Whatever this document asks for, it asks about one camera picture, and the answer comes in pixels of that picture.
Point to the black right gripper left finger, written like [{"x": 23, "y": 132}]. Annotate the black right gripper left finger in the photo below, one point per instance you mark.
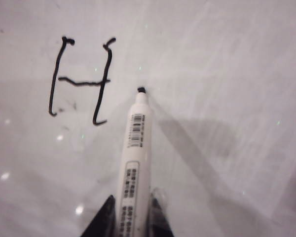
[{"x": 103, "y": 222}]

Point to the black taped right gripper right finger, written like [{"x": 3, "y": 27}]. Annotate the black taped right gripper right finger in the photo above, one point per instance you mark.
[{"x": 161, "y": 217}]

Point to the white marker with black cap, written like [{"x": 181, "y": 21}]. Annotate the white marker with black cap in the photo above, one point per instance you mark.
[{"x": 135, "y": 158}]

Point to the white whiteboard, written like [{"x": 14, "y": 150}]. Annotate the white whiteboard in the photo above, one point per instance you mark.
[{"x": 224, "y": 74}]

